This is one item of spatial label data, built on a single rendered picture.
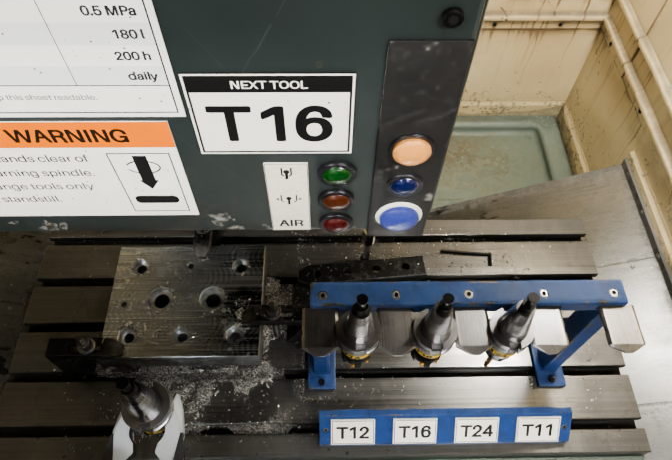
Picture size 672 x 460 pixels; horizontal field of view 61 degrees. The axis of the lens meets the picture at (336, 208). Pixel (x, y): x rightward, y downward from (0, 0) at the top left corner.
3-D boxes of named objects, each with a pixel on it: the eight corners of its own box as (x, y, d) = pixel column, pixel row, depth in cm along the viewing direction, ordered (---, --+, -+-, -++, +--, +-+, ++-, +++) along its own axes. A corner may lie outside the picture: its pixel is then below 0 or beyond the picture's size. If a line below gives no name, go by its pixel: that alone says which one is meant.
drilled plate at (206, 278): (261, 365, 107) (258, 356, 103) (105, 367, 106) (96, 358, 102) (267, 257, 119) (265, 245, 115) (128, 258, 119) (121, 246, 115)
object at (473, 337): (493, 355, 81) (495, 353, 80) (456, 356, 81) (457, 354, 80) (485, 309, 85) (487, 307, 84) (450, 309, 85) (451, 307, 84)
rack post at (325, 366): (335, 390, 108) (338, 333, 84) (307, 390, 108) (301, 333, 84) (335, 339, 114) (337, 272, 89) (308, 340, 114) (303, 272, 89)
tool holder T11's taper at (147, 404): (163, 386, 77) (150, 371, 71) (161, 420, 74) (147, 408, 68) (129, 389, 76) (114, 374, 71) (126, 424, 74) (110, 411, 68)
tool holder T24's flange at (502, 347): (525, 314, 85) (530, 307, 83) (533, 354, 82) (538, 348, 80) (483, 314, 85) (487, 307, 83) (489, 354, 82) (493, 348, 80)
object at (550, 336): (570, 354, 81) (572, 352, 80) (533, 355, 81) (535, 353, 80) (559, 308, 85) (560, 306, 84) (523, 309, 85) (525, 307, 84)
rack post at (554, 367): (565, 387, 109) (635, 329, 84) (537, 387, 109) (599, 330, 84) (553, 337, 115) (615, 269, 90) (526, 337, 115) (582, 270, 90)
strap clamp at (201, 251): (217, 278, 121) (204, 243, 108) (201, 278, 121) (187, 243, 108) (223, 225, 128) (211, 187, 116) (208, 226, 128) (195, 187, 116)
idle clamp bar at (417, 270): (422, 289, 120) (427, 275, 115) (300, 300, 119) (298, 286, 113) (418, 268, 123) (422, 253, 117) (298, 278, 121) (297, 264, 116)
